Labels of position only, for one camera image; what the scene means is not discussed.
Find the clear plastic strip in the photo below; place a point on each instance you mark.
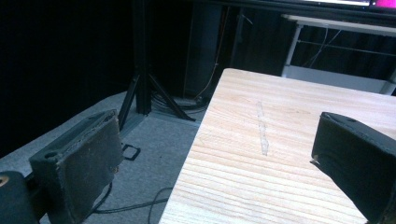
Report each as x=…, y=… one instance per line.
x=262, y=130

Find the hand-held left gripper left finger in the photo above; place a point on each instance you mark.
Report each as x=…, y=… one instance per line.
x=84, y=161

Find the black metal stand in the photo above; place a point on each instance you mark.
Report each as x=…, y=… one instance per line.
x=142, y=62

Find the white metal rack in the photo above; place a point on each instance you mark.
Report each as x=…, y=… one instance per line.
x=336, y=79

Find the dark tall cabinet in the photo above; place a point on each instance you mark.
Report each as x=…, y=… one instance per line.
x=204, y=46

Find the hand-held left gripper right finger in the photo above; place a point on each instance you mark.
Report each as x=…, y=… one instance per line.
x=361, y=161

